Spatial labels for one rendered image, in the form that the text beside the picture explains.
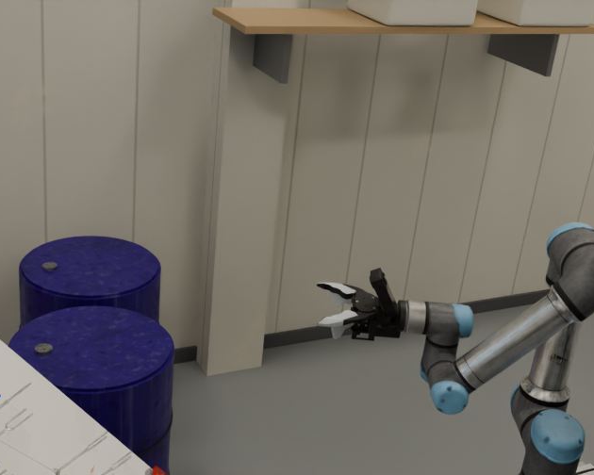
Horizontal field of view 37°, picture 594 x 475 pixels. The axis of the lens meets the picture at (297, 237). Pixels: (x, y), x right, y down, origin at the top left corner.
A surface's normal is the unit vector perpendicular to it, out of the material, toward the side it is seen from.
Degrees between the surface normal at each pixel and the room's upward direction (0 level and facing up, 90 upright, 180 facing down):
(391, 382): 0
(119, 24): 90
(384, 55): 90
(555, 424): 8
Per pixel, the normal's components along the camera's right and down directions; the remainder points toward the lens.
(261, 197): 0.43, 0.41
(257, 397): 0.10, -0.91
